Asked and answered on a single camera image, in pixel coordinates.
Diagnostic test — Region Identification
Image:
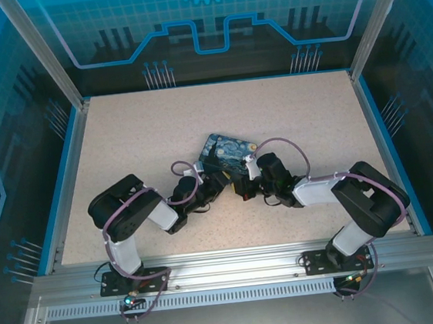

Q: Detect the starry night painted tin box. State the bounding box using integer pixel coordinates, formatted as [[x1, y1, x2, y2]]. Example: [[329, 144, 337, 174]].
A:
[[195, 128, 262, 185]]

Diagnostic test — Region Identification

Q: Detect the left connector with green light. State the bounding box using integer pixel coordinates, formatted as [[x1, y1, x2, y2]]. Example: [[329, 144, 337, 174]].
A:
[[120, 288, 146, 311]]

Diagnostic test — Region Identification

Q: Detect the connector with green light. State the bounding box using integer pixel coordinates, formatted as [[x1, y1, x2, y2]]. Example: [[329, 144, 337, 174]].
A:
[[120, 288, 146, 311], [333, 269, 366, 289]]

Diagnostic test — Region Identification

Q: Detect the right connector with green light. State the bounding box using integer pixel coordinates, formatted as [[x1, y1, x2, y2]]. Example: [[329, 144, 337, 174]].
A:
[[333, 269, 366, 289]]

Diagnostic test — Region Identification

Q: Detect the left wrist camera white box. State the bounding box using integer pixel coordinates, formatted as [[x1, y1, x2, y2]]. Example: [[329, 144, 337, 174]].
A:
[[191, 160, 209, 188]]

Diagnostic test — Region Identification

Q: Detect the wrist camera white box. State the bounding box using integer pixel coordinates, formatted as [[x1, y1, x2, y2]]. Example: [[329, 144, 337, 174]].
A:
[[240, 151, 263, 182], [191, 160, 209, 188]]

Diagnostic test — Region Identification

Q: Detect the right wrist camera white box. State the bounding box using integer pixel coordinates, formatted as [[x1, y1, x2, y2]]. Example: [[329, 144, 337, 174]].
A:
[[240, 151, 263, 182]]

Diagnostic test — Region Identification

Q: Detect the purple left wrist cable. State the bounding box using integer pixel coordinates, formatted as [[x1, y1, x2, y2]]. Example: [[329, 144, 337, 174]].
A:
[[161, 157, 206, 208]]

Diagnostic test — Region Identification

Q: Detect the purple wrist cable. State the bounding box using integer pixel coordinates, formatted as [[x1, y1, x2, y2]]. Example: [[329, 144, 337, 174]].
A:
[[248, 133, 313, 186], [161, 157, 206, 208]]

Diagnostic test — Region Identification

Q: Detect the purple right wrist cable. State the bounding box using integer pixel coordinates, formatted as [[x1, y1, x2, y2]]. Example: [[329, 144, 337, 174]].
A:
[[248, 133, 313, 186]]

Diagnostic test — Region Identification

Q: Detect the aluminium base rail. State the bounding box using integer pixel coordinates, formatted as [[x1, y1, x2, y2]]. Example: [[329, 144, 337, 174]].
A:
[[29, 225, 433, 308]]

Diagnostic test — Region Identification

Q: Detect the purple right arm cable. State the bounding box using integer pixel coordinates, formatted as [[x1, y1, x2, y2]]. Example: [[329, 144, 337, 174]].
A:
[[305, 165, 413, 256]]

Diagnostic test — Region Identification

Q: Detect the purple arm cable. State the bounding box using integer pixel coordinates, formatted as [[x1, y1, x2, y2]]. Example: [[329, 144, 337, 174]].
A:
[[97, 186, 167, 283], [305, 165, 413, 256]]

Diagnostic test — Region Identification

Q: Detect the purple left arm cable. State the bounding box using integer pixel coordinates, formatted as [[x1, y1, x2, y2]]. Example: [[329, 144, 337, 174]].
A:
[[97, 186, 167, 283]]

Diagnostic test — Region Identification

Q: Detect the slotted grey cable duct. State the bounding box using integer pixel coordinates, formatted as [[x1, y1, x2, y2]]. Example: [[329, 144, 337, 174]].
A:
[[45, 277, 339, 324]]

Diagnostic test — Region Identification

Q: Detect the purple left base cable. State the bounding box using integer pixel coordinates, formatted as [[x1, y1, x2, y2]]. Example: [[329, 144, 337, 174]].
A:
[[114, 266, 177, 324]]

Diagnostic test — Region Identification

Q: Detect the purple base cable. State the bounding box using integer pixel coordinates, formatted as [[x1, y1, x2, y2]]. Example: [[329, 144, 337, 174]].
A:
[[114, 266, 177, 324], [329, 242, 384, 302]]

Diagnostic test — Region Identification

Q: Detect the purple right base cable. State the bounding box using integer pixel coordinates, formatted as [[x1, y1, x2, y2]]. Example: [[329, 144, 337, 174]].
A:
[[329, 242, 384, 302]]

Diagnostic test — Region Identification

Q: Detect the aluminium frame post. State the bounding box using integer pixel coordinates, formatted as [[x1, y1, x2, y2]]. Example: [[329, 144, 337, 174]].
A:
[[340, 0, 418, 82], [0, 0, 92, 119]]

